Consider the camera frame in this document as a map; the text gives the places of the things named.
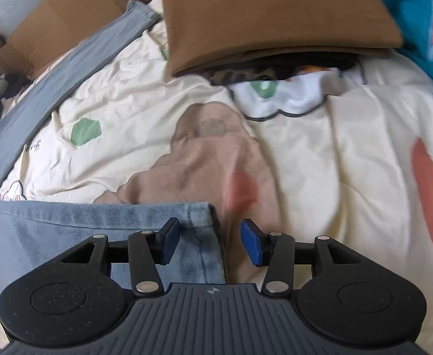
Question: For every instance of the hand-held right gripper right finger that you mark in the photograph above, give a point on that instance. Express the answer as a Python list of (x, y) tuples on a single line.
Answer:
[(251, 246)]

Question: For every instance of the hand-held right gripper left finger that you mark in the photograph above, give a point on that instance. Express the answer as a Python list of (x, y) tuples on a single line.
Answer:
[(170, 244)]

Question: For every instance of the blue jeans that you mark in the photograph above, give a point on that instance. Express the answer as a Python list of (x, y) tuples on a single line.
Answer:
[(72, 225)]

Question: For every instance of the bear print cream bedsheet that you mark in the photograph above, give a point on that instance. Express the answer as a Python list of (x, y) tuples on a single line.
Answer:
[(331, 162)]

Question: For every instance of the leopard print cloth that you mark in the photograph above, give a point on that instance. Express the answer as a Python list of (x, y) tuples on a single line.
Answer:
[(238, 74)]

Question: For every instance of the brown folded cloth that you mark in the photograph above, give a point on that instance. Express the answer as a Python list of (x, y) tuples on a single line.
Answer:
[(275, 18)]

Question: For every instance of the large creased cardboard sheet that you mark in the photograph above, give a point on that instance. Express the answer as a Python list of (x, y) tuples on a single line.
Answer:
[(72, 14)]

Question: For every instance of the teal printed blanket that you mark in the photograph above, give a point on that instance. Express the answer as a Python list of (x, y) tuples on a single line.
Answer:
[(416, 7)]

